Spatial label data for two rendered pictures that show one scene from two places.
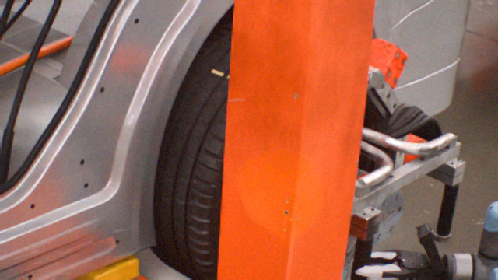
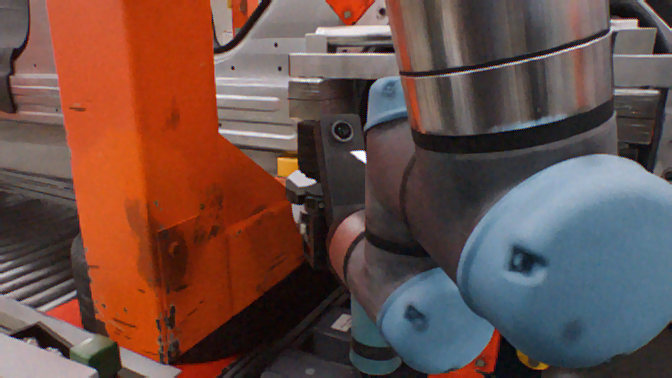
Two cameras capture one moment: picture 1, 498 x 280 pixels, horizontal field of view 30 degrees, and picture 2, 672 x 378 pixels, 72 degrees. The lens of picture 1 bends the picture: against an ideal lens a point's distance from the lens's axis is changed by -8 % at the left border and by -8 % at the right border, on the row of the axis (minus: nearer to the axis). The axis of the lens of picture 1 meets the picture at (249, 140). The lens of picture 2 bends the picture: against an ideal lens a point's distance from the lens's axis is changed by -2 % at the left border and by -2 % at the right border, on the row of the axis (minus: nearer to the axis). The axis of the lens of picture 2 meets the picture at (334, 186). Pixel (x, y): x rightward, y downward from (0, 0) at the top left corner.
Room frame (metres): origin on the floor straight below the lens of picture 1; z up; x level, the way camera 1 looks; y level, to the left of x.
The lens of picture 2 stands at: (1.59, -0.83, 0.98)
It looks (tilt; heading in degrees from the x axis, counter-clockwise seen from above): 16 degrees down; 76
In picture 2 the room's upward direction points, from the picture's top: straight up
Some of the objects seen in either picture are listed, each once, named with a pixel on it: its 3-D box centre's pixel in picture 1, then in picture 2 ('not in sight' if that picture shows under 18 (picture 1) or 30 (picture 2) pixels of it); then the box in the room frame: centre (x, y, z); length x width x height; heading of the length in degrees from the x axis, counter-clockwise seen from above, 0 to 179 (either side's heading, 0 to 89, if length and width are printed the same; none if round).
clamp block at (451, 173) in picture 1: (443, 166); (620, 110); (1.98, -0.45, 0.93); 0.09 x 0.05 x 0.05; 49
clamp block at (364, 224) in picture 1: (355, 217); (322, 95); (1.72, -0.22, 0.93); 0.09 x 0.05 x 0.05; 49
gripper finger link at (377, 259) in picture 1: (373, 266); not in sight; (1.73, -0.28, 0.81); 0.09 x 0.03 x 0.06; 85
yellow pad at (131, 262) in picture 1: (98, 264); (313, 165); (1.81, 0.31, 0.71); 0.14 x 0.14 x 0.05; 49
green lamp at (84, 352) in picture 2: not in sight; (96, 359); (1.43, -0.32, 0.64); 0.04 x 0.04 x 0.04; 49
